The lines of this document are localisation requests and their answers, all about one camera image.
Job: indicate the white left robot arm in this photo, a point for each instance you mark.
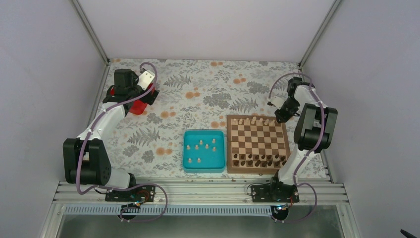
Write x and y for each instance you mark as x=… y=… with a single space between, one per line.
x=86 y=160

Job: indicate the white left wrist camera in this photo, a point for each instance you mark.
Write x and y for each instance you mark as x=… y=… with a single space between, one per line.
x=145 y=79

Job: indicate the aluminium corner post left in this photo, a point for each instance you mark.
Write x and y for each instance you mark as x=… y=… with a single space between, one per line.
x=90 y=31

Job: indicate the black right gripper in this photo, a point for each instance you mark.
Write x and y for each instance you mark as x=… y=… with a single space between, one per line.
x=284 y=118

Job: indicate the aluminium corner post right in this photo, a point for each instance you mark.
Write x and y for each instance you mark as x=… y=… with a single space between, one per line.
x=320 y=31

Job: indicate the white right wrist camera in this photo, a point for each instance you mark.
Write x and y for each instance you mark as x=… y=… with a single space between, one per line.
x=276 y=102

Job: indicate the red plastic tray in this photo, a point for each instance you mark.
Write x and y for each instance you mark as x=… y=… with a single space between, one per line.
x=137 y=107

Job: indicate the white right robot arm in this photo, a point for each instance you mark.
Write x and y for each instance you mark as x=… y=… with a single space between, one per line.
x=314 y=129

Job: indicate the teal plastic tray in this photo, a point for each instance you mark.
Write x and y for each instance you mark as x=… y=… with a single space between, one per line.
x=204 y=151

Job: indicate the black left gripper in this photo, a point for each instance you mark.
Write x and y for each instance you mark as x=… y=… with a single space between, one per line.
x=152 y=97

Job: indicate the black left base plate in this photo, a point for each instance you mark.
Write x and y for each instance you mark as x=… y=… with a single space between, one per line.
x=141 y=194

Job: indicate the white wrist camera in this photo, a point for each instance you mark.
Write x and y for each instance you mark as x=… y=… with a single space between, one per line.
x=145 y=79
x=276 y=102

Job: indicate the wooden chess board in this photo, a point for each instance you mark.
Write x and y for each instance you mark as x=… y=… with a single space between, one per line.
x=255 y=139

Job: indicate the aluminium corner post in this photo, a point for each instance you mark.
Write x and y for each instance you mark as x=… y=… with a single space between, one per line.
x=320 y=31
x=90 y=31

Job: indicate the dark chess pieces row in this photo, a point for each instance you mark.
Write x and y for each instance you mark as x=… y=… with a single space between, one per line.
x=258 y=161

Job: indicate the aluminium front rail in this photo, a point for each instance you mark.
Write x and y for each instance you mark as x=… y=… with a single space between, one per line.
x=179 y=193

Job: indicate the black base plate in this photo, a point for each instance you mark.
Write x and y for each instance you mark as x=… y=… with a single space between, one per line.
x=264 y=193
x=141 y=194

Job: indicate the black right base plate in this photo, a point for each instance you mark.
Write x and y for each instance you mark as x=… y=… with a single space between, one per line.
x=264 y=193

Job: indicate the floral table mat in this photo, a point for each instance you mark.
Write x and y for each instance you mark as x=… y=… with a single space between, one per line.
x=193 y=94

